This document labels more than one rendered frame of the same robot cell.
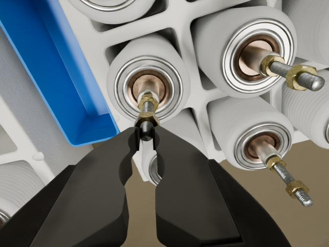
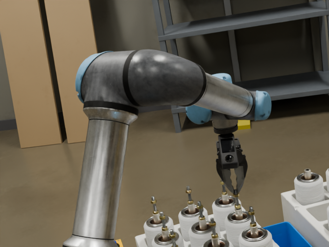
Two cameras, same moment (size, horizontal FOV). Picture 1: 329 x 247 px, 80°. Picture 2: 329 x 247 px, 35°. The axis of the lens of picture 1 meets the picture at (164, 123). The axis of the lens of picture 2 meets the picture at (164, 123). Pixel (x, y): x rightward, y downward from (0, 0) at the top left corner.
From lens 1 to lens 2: 1.51 m
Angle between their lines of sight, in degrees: 44
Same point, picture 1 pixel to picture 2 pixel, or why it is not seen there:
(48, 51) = not seen: outside the picture
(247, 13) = (209, 234)
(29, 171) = (301, 202)
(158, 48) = (237, 225)
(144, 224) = (243, 200)
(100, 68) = not seen: hidden behind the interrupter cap
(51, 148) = (295, 215)
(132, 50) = (246, 224)
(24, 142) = (302, 210)
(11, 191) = (300, 189)
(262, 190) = not seen: hidden behind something
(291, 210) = (120, 222)
